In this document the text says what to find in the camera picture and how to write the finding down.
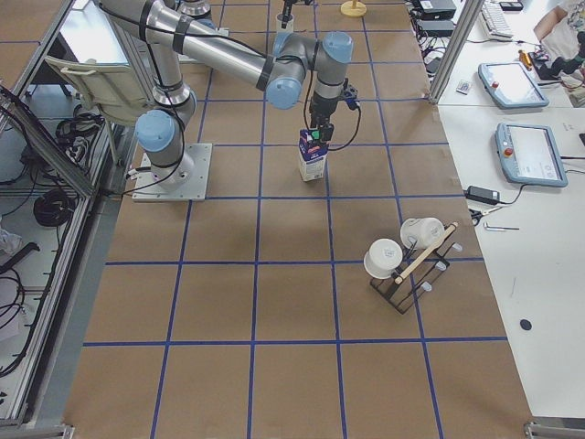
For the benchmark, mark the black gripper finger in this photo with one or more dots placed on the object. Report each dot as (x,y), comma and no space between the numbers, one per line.
(315,130)
(325,133)
(286,15)

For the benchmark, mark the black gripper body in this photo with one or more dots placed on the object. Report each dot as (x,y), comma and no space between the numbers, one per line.
(322,108)

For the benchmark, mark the white ceramic mug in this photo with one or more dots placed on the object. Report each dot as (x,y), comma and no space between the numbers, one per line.
(286,29)

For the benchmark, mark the blue white milk carton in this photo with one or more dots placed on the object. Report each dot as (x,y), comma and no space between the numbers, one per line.
(312,156)

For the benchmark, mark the white cup on rack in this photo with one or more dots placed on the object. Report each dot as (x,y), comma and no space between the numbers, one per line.
(382,258)

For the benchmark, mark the black adapter on desk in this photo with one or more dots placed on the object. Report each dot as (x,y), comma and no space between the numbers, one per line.
(435,28)

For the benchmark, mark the white mug on rack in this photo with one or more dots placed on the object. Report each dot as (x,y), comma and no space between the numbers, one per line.
(421,233)

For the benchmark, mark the black power adapter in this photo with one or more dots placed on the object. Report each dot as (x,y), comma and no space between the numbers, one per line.
(482,195)

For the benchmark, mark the far teach pendant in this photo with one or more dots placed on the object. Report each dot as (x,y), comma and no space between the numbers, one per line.
(511,86)

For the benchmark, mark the teach pendant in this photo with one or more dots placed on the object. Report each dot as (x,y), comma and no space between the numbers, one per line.
(511,86)
(528,154)

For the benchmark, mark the grey office chair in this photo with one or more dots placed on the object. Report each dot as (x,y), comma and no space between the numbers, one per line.
(112,88)

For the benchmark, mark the white keyboard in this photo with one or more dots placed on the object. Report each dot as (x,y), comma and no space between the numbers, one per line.
(493,21)

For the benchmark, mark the near teach pendant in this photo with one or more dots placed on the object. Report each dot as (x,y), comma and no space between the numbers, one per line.
(528,154)

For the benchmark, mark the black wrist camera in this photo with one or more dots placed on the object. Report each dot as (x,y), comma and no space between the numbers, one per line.
(350,96)

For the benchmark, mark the black wire cup rack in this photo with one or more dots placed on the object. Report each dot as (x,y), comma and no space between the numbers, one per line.
(414,277)

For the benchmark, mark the aluminium frame post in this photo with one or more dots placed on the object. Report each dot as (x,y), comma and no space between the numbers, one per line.
(470,12)

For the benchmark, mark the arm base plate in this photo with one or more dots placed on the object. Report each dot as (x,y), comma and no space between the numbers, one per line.
(188,182)

